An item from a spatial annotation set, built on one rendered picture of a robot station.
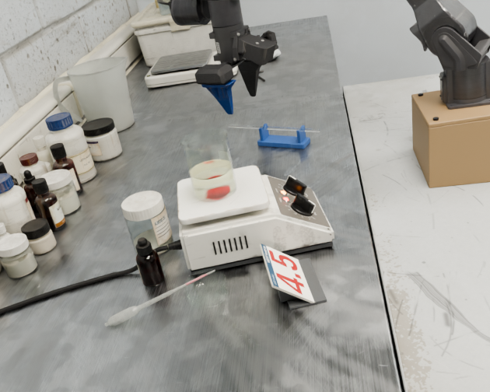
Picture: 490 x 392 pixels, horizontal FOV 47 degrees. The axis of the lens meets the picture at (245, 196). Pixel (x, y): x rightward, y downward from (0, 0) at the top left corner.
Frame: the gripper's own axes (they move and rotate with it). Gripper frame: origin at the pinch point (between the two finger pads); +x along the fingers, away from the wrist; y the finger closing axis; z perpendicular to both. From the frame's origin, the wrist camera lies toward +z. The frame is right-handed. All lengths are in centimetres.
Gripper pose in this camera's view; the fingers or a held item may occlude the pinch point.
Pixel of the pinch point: (239, 88)
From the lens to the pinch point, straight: 108.6
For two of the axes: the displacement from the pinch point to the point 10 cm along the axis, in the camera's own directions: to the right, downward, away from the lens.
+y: 4.8, -4.9, 7.3
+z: 8.6, 1.0, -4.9
